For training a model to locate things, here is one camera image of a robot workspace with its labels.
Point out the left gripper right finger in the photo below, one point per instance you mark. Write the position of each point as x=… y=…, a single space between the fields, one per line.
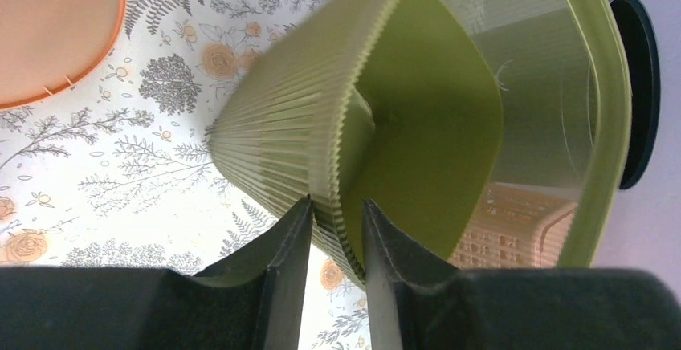
x=418 y=301

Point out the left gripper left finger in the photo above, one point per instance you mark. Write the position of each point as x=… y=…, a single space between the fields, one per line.
x=251 y=299

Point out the orange round bucket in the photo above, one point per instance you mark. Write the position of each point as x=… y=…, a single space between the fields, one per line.
x=48 y=46

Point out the dark blue round bin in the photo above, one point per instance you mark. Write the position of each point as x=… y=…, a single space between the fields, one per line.
x=638 y=37

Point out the pink plastic basket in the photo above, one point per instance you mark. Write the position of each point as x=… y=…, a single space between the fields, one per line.
x=514 y=227

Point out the green mesh waste bin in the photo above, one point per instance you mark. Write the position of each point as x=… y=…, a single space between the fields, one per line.
x=419 y=105

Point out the floral table mat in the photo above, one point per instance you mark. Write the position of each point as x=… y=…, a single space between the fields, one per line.
x=116 y=171

